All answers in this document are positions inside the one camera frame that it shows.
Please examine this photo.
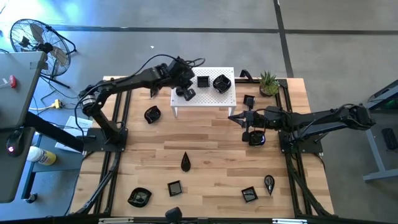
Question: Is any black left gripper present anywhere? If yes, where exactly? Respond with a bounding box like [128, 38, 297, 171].
[169, 70, 197, 101]

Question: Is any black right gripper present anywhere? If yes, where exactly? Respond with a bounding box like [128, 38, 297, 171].
[228, 106, 285, 142]

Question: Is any black wavy leaf plate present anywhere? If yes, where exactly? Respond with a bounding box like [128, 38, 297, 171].
[212, 73, 233, 94]
[144, 105, 162, 124]
[248, 129, 267, 147]
[127, 187, 153, 208]

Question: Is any black square footed plate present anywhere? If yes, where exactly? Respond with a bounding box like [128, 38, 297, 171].
[241, 186, 259, 203]
[167, 180, 183, 197]
[243, 94, 256, 108]
[197, 75, 211, 88]

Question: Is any black teardrop plate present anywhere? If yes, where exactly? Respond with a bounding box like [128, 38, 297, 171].
[264, 174, 275, 197]
[180, 151, 192, 173]

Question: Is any white perforated shelf riser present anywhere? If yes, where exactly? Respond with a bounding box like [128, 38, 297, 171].
[170, 67, 238, 119]

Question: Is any potted green succulent plant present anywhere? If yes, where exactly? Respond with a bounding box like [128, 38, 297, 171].
[258, 70, 280, 98]

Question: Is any black rounded device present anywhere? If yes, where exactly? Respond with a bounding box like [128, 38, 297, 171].
[164, 206, 183, 224]

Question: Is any white paper sheet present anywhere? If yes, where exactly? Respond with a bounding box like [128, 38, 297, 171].
[54, 115, 94, 153]

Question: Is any black keyboard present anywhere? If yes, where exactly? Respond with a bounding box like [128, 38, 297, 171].
[381, 127, 398, 151]

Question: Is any black floor fan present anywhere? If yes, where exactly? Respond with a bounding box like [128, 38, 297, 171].
[9, 18, 78, 90]

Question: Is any white and yellow bottle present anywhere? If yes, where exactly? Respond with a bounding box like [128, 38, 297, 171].
[26, 145, 58, 166]

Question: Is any grey desk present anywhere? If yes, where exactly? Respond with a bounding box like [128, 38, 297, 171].
[0, 51, 47, 205]

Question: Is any black computer mouse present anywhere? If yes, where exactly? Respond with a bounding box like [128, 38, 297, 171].
[6, 129, 25, 158]

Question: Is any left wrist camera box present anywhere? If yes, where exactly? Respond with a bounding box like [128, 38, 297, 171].
[175, 58, 193, 74]

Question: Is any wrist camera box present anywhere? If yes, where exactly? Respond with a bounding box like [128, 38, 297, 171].
[263, 106, 282, 122]
[175, 58, 193, 74]

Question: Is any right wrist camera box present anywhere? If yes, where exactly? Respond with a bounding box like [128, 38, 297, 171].
[263, 106, 282, 122]

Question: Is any black left camera cable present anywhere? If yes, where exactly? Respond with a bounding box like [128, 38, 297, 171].
[123, 54, 206, 82]

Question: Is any dark curved bracket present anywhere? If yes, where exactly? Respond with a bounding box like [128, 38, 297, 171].
[239, 68, 255, 82]

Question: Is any black aluminium table frame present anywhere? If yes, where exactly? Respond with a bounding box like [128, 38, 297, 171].
[70, 76, 335, 224]

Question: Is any silver frame bracket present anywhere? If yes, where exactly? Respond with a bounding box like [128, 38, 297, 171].
[98, 217, 134, 224]
[272, 218, 308, 224]

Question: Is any grey side desk frame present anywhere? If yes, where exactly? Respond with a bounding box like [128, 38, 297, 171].
[362, 79, 398, 184]

